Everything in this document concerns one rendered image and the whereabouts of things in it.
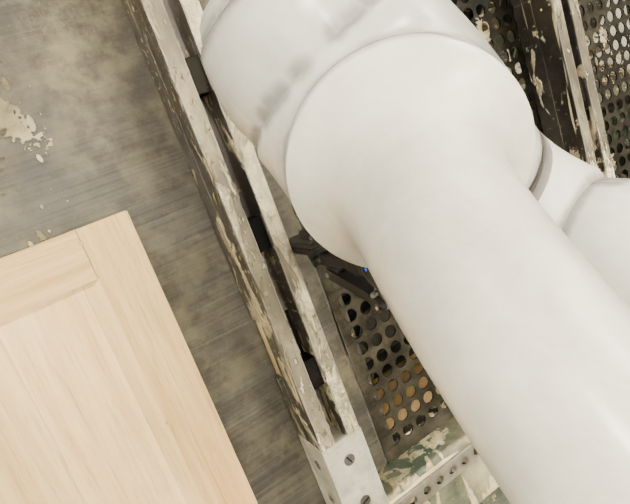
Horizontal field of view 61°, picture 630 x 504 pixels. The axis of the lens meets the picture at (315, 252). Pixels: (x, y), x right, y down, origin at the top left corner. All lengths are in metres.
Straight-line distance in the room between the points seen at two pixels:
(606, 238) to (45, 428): 0.56
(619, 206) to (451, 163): 0.14
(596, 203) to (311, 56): 0.16
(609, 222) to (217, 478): 0.56
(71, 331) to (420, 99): 0.51
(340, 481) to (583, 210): 0.52
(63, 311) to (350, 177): 0.48
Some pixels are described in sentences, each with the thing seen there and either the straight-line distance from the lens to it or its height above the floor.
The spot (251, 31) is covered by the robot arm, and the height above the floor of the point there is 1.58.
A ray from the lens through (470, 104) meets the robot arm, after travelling 0.20.
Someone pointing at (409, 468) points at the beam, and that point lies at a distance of 0.85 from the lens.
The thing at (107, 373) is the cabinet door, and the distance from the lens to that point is 0.65.
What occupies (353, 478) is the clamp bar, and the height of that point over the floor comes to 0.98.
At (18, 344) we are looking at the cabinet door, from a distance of 0.64.
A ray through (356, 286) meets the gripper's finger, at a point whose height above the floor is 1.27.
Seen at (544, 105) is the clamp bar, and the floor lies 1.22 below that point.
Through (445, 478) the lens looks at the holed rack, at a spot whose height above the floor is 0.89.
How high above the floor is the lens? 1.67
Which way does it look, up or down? 45 degrees down
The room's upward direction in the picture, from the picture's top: straight up
